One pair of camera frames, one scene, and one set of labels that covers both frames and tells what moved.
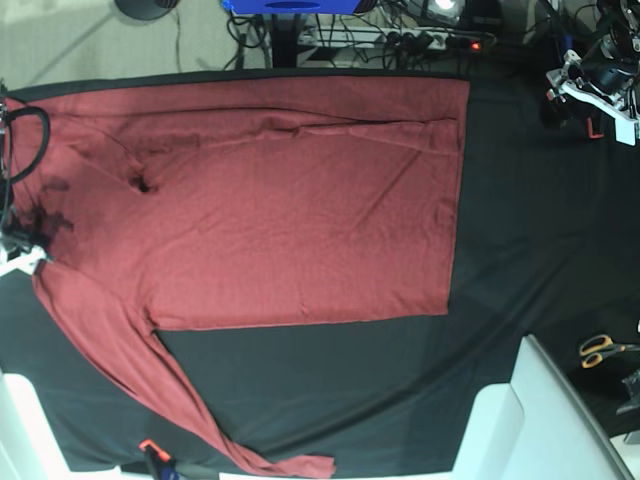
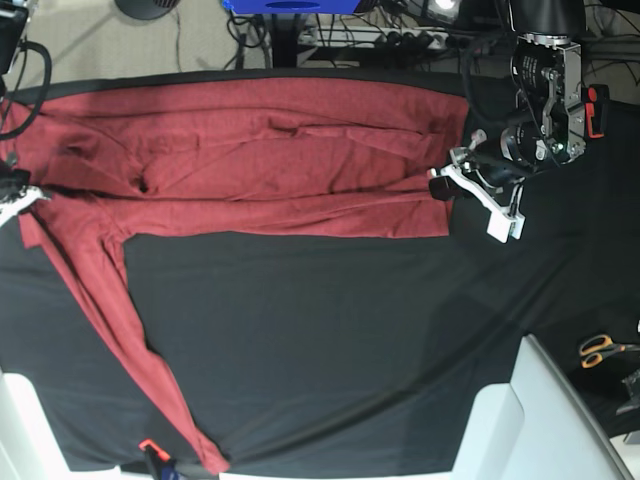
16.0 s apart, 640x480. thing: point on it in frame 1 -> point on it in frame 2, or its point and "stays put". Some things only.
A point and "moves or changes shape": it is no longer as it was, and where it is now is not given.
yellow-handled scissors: [596, 347] stays put
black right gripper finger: [553, 113] -> [443, 188]
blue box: [292, 6] stays put
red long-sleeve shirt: [207, 201] moves or changes shape
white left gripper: [25, 261] -> [27, 196]
